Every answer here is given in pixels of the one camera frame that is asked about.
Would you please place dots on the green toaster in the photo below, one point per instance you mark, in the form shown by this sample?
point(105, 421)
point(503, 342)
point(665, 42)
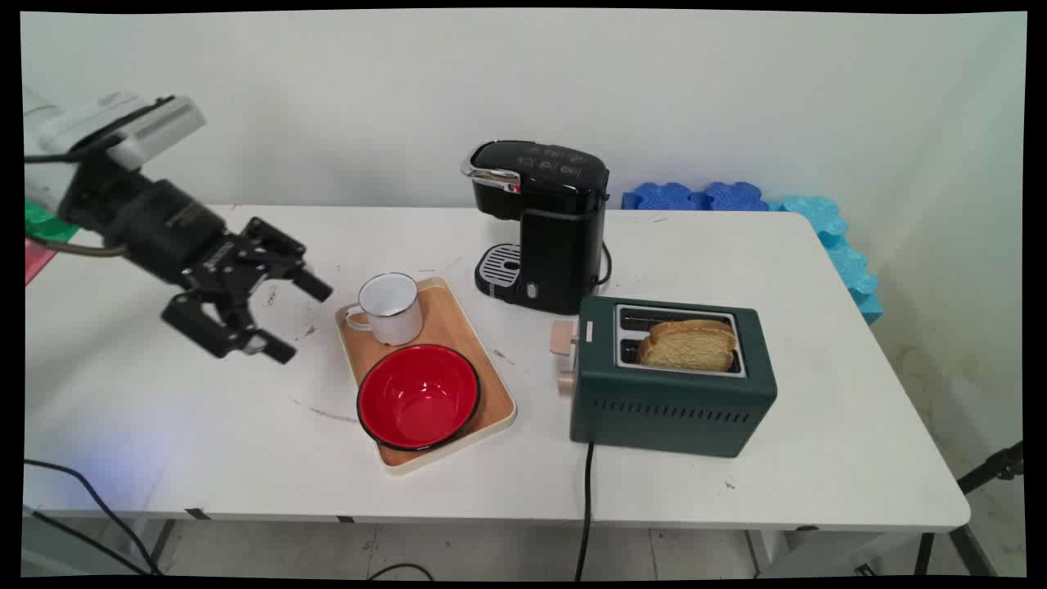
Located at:
point(667, 401)

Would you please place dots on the black tripod stand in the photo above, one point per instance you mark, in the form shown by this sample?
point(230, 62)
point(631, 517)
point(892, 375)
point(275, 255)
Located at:
point(977, 507)

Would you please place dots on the red foam mat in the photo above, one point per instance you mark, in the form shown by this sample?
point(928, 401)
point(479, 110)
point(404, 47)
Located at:
point(36, 259)

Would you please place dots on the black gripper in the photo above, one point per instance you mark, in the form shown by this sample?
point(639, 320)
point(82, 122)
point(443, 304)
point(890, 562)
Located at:
point(159, 225)

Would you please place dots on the light blue foam mat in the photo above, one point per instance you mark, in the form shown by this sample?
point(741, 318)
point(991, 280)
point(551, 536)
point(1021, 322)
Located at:
point(842, 249)

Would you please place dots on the red bowl black rim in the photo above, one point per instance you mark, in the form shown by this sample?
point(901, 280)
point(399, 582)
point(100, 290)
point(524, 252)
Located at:
point(418, 397)

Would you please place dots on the wooden serving tray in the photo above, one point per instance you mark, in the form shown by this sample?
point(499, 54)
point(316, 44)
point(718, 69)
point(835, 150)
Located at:
point(483, 384)

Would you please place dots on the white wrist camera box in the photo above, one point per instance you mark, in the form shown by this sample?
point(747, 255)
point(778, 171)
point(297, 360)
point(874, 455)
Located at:
point(135, 127)

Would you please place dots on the toast bread slice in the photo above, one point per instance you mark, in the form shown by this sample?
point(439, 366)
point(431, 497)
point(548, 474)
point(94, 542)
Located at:
point(689, 345)

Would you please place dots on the white enamel mug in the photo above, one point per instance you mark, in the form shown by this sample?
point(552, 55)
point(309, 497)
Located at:
point(391, 308)

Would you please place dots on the green foam mat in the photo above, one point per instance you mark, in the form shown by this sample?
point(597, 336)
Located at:
point(45, 222)

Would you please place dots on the black coffee machine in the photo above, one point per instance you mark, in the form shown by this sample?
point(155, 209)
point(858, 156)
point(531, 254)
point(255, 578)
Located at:
point(548, 229)

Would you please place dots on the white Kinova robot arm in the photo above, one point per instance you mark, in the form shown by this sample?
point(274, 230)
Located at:
point(41, 176)

